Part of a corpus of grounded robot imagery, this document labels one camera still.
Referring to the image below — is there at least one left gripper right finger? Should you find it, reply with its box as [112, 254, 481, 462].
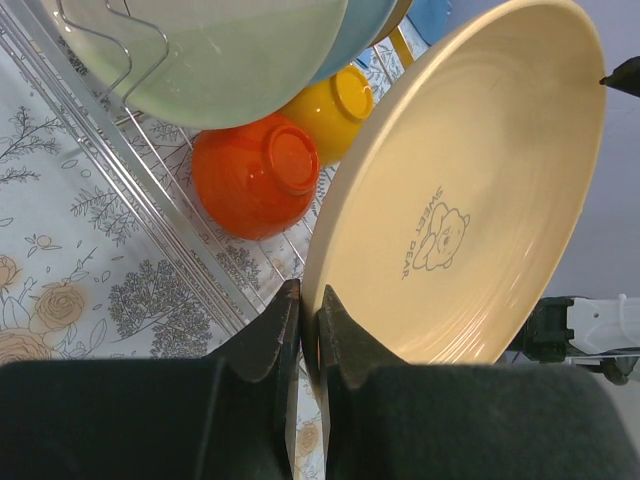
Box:
[318, 288, 639, 479]

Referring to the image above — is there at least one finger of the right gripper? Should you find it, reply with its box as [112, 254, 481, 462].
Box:
[599, 56, 640, 97]

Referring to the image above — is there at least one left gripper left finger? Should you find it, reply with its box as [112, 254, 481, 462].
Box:
[1, 280, 300, 479]

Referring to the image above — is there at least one plain orange plate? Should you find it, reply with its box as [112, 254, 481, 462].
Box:
[301, 1, 606, 383]

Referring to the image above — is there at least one red orange bowl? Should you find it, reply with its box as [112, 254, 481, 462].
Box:
[191, 114, 320, 241]

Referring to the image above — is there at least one wire dish rack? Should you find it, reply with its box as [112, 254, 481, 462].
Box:
[0, 0, 431, 331]

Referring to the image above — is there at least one beige and blue plate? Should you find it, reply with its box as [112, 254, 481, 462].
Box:
[309, 0, 396, 85]

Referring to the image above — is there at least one yellow bowl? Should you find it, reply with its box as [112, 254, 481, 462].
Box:
[278, 65, 374, 167]

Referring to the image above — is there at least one pale green plate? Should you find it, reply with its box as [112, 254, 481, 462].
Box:
[30, 0, 347, 129]

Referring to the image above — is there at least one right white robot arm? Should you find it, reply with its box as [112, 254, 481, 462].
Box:
[508, 57, 639, 385]

